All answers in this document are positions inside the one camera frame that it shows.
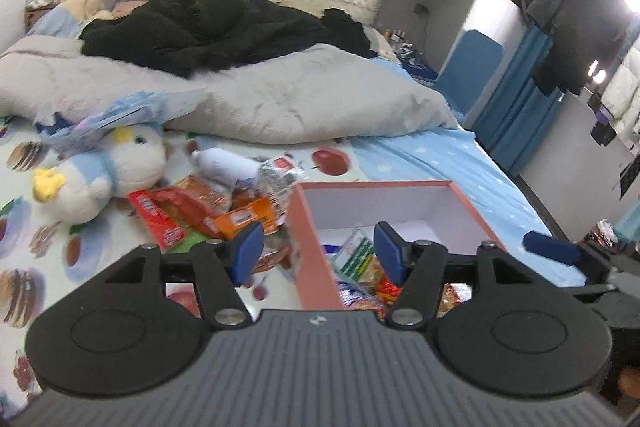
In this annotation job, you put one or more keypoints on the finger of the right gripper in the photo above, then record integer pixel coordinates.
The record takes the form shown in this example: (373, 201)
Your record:
(552, 246)

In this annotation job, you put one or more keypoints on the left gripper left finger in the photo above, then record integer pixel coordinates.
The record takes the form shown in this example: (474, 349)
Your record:
(220, 268)

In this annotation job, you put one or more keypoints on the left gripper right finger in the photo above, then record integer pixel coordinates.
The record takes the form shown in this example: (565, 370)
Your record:
(418, 268)

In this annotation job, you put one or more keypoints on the red foil snack packet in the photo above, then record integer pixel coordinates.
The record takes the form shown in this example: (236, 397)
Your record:
(386, 291)

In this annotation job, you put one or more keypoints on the red cracker snack packet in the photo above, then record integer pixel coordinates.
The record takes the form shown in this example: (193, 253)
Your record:
(453, 295)

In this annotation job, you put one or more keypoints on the clear bag black label snack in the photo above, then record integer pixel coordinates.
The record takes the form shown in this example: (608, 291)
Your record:
(276, 248)

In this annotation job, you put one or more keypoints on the clear brown stick snack packet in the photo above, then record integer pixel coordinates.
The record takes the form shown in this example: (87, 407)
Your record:
(207, 193)

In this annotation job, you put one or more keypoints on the blue snack bag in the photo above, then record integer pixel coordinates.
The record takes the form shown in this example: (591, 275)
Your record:
(353, 297)

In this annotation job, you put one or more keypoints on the long red snack packet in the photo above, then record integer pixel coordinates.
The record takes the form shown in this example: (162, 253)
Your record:
(173, 214)

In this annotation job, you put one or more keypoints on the silver printed snack bag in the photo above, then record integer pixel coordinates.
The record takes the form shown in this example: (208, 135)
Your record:
(275, 179)

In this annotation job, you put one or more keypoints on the green-white snack bag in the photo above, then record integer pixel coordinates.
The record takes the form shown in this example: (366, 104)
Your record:
(355, 261)

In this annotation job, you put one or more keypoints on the person's right hand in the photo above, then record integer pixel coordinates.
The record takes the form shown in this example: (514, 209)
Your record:
(629, 382)

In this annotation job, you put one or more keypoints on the blue star bed sheet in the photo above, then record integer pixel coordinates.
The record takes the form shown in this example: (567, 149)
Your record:
(443, 154)

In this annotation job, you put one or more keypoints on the white spray bottle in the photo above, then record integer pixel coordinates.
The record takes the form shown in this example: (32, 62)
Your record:
(224, 167)

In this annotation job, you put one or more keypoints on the white blue plush duck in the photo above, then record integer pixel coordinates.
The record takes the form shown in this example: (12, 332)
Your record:
(125, 160)

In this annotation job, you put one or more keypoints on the blue curtain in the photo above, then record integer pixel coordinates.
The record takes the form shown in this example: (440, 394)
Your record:
(518, 116)

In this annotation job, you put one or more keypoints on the white puffer jacket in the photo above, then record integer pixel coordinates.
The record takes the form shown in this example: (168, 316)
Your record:
(621, 97)

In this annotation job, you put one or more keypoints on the light blue paper bag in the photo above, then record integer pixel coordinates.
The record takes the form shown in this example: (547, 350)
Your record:
(64, 135)

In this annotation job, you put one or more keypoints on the blue chair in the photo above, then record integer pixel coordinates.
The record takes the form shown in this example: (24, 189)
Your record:
(467, 72)

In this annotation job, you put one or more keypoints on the grey duvet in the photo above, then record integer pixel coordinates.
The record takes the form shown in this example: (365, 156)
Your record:
(319, 94)

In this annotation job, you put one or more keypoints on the black clothing pile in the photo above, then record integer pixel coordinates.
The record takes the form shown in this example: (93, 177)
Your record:
(185, 36)

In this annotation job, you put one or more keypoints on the hanging dark jacket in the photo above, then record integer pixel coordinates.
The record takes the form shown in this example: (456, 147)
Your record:
(589, 31)

